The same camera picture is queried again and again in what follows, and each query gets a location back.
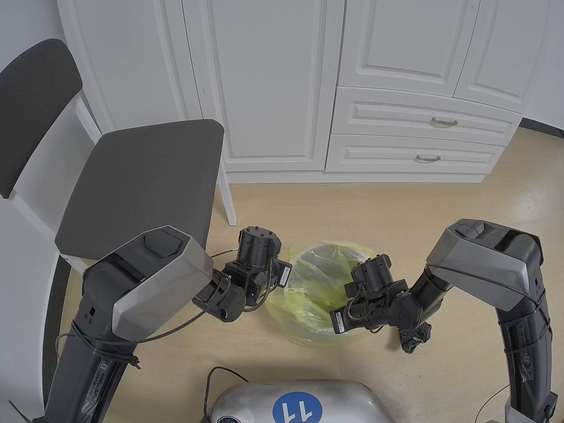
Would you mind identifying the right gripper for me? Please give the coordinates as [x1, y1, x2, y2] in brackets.
[331, 302, 376, 335]

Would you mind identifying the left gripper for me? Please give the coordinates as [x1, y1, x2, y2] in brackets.
[263, 257, 293, 296]

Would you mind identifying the yellow plastic bag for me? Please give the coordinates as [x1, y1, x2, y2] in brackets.
[263, 241, 385, 348]

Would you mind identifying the black plastic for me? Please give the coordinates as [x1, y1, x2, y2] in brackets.
[397, 322, 432, 354]

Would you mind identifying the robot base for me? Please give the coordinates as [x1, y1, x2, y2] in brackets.
[211, 379, 395, 423]

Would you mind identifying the grey trash bin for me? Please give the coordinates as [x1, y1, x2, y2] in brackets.
[284, 243, 380, 345]

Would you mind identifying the dark grey white chair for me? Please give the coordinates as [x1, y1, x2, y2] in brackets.
[0, 39, 239, 275]

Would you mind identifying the white wardrobe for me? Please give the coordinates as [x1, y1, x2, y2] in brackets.
[53, 0, 554, 185]

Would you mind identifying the black cable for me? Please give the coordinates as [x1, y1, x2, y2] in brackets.
[477, 386, 512, 423]
[203, 366, 253, 418]

